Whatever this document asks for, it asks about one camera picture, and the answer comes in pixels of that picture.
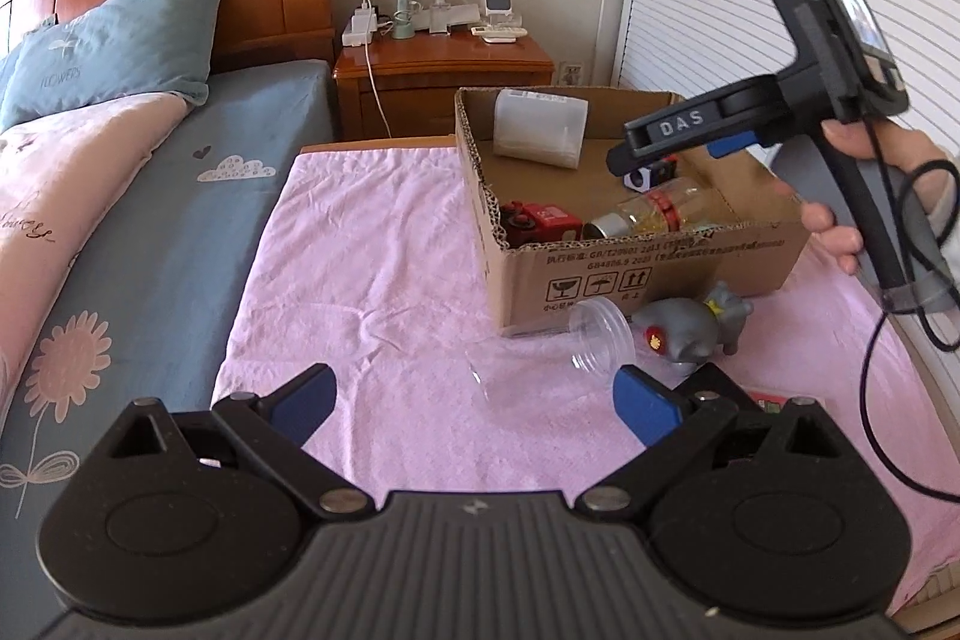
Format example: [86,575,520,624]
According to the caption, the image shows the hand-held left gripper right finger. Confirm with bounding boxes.
[574,364,863,522]

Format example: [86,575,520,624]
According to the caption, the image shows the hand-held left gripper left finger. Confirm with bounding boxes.
[109,362,374,522]

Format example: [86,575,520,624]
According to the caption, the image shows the pink cloth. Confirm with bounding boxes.
[212,145,960,611]

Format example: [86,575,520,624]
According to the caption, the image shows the clear plastic cup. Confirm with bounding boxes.
[466,299,638,412]

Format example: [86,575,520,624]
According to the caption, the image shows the white charging cable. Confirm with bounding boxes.
[364,44,392,139]

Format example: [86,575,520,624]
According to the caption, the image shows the blue cube toy red knobs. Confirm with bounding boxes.
[622,156,680,193]

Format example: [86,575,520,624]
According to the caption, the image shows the pink quilt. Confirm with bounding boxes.
[0,92,196,453]

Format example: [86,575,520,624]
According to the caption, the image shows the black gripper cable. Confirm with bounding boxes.
[859,160,960,502]

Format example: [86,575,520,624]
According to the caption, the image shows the brown cardboard box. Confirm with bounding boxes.
[454,85,812,337]

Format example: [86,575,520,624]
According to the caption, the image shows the large blue pillow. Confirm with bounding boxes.
[0,0,230,131]

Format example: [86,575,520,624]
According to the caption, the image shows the red flat packet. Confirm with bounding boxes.
[742,389,826,416]

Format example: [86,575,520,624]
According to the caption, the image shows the person's right hand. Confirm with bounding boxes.
[799,117,957,275]

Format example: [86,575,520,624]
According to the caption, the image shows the blue-grey floral bed sheet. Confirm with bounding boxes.
[0,59,335,611]

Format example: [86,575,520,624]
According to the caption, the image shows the green white cotton swab box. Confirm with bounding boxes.
[493,89,590,170]

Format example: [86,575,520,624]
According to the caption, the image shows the red toy fire truck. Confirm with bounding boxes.
[499,201,584,249]

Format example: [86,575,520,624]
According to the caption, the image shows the grey animal toy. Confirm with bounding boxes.
[632,281,755,367]

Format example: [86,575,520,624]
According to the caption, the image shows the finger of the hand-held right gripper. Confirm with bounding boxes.
[705,130,766,160]
[606,139,713,178]

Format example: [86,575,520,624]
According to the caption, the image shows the wooden nightstand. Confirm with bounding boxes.
[332,29,556,139]

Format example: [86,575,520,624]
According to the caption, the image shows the wooden table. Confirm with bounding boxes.
[300,136,458,157]

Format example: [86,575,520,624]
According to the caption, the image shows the clear bottle of gold capsules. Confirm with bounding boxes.
[583,176,725,238]

